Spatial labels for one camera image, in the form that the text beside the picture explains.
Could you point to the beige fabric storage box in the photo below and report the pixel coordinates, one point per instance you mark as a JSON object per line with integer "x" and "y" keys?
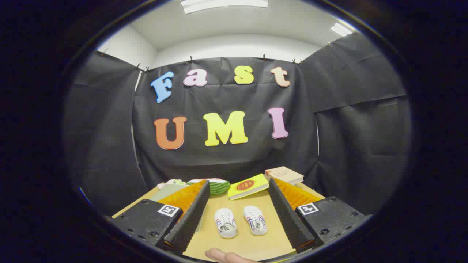
{"x": 168, "y": 191}

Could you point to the yellow book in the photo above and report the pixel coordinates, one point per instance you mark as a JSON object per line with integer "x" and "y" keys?
{"x": 248, "y": 186}

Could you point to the beige book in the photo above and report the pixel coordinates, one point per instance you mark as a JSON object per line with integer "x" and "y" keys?
{"x": 284, "y": 174}

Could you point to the watermelon slice plush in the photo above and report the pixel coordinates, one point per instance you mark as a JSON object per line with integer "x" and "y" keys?
{"x": 218, "y": 187}

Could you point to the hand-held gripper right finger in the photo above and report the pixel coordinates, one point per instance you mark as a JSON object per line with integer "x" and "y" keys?
{"x": 287, "y": 215}

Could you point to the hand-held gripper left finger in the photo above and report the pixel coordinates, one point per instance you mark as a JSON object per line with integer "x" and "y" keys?
{"x": 190, "y": 219}

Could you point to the pink and green plush toy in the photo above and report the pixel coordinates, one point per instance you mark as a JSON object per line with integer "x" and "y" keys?
{"x": 172, "y": 182}

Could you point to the small ceiling light panel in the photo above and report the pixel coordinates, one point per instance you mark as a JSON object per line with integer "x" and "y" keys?
{"x": 340, "y": 29}

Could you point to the white canvas shoe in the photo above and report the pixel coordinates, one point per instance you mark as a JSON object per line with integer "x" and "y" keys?
{"x": 225, "y": 223}
{"x": 255, "y": 220}

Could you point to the long ceiling light panel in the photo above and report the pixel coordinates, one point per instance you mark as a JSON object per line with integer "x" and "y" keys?
{"x": 223, "y": 5}

